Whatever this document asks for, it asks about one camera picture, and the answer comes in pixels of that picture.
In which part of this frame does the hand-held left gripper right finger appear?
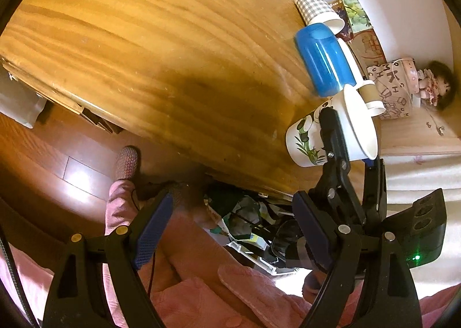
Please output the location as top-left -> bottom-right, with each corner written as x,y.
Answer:
292,191 -> 423,328

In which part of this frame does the grey knit slipper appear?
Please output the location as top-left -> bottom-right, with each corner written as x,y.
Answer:
114,146 -> 142,181

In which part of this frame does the brown paper cup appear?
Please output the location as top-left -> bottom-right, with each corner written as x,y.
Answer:
356,79 -> 385,111

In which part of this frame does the white bedding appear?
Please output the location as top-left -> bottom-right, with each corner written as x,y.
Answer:
381,154 -> 461,215

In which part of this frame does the heap of bags and boxes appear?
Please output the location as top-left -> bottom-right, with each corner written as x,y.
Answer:
203,184 -> 315,275

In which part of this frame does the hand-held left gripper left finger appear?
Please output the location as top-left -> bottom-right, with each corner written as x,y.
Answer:
42,189 -> 174,328

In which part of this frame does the checkered paper cup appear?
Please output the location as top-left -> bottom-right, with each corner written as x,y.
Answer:
294,0 -> 345,35

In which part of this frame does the dark-haired rag doll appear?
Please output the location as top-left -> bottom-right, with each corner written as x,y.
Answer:
411,61 -> 454,111

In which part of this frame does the white panda print cup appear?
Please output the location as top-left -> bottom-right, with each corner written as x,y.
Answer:
286,85 -> 379,168

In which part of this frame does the dark printed cup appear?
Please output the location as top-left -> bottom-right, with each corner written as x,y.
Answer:
336,0 -> 353,42

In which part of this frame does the thick black cable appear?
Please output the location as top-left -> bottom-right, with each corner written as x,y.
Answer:
0,227 -> 39,328

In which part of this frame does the light wooden board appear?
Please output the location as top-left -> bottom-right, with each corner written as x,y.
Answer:
379,106 -> 461,156

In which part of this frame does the blue plastic cup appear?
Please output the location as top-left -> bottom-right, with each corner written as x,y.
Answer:
294,22 -> 358,97

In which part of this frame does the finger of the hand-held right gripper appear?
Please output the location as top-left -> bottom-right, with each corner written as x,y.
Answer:
309,107 -> 363,228
362,157 -> 388,228

